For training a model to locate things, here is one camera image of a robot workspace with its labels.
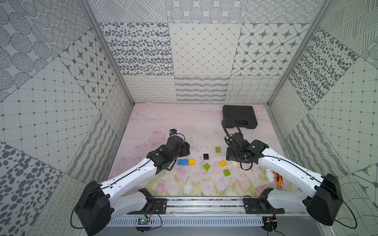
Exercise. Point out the white plastic pipe fitting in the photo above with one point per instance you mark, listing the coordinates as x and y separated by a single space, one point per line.
270 175

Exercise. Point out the orange-yellow lego brick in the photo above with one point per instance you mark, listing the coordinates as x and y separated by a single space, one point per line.
223 163

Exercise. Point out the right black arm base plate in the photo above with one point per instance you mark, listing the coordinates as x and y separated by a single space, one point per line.
260 205

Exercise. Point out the aluminium mounting rail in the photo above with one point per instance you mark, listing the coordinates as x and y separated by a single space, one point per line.
209 206

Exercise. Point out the black plastic tool case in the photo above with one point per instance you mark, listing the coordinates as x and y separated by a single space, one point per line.
243 116

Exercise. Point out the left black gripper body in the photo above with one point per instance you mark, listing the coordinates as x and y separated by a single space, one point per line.
183 147

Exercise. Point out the green circuit board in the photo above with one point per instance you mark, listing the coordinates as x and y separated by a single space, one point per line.
143 221

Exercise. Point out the blue lego brick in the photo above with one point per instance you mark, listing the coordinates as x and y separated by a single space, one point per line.
183 162

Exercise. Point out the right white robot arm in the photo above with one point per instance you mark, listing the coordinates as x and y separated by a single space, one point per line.
320 196

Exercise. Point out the white slotted cable duct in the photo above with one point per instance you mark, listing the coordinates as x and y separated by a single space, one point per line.
196 221

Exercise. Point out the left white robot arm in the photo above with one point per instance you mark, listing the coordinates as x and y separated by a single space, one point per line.
102 202

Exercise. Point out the orange handled adjustable wrench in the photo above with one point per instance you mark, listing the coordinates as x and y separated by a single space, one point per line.
278 179

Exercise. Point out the black round connector box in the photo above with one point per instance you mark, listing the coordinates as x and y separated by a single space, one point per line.
269 224

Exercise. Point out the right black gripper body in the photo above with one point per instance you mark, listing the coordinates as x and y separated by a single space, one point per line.
234 156

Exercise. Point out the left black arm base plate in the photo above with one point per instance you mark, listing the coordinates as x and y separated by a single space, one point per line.
153 205

